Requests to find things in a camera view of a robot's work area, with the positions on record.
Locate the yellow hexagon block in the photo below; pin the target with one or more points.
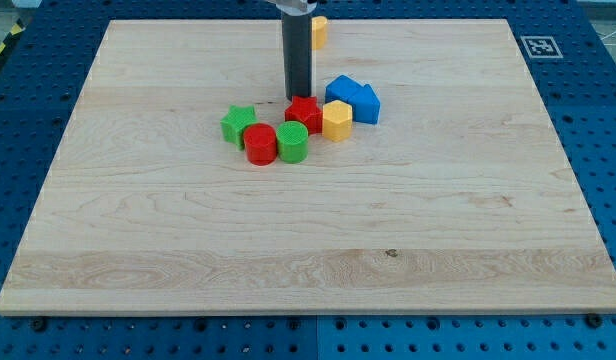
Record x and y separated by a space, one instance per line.
337 120

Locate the blue cube block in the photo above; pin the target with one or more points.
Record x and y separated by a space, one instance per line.
342 88

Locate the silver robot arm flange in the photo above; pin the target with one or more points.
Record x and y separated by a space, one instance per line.
295 7

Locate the green cylinder block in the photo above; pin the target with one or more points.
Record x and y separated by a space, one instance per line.
292 141

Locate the red cylinder block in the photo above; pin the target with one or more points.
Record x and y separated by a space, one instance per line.
260 144

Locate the red star block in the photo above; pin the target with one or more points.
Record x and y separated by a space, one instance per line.
306 111

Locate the green star block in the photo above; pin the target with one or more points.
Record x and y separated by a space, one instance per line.
235 122

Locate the blue triangular prism block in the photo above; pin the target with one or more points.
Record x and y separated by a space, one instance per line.
365 105

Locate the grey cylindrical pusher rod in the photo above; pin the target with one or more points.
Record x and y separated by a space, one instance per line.
297 54

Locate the wooden board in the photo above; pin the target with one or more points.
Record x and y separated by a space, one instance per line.
460 200

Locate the yellow block at back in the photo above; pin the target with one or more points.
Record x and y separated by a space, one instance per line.
319 32

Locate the white fiducial marker tag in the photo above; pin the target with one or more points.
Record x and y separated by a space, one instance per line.
541 47

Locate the black yellow hazard tape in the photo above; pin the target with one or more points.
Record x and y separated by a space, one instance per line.
11 39

